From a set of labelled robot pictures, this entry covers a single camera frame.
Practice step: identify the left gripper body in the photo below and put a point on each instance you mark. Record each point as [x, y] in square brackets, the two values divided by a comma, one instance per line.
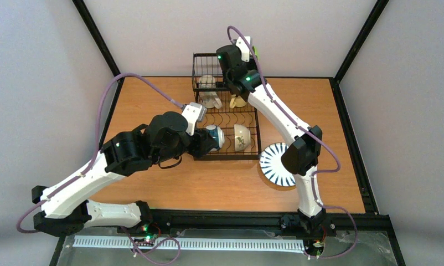
[201, 141]

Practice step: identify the dark teal spotted bowl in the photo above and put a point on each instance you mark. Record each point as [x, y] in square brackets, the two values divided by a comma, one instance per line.
[218, 135]

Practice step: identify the white bowl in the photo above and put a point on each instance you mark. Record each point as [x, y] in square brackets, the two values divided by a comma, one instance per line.
[242, 137]

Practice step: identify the black wire dish rack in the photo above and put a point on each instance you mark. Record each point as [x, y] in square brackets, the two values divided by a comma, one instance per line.
[225, 118]

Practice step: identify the white floral mug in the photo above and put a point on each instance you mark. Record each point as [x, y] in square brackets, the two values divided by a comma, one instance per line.
[209, 99]

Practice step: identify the yellow mug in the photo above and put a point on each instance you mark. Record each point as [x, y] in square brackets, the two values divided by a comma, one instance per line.
[237, 102]

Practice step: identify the white black striped plate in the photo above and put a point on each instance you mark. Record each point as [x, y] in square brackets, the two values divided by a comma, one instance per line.
[272, 167]

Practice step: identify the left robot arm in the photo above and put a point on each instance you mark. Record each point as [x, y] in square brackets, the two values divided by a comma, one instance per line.
[67, 207]

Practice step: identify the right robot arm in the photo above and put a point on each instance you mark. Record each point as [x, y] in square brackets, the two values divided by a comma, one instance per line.
[301, 156]

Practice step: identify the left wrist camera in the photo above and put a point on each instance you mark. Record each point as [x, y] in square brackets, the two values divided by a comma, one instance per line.
[193, 113]

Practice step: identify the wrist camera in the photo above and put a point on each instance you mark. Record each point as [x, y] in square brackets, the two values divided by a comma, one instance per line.
[193, 113]
[244, 48]

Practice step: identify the black enclosure frame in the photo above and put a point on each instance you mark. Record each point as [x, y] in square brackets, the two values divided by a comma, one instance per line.
[367, 195]

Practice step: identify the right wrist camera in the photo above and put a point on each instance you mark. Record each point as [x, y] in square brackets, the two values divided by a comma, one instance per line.
[244, 48]

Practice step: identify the white slotted cable duct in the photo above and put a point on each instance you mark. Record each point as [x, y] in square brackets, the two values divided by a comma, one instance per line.
[263, 245]

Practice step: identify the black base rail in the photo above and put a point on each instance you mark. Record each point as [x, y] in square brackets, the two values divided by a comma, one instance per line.
[294, 224]

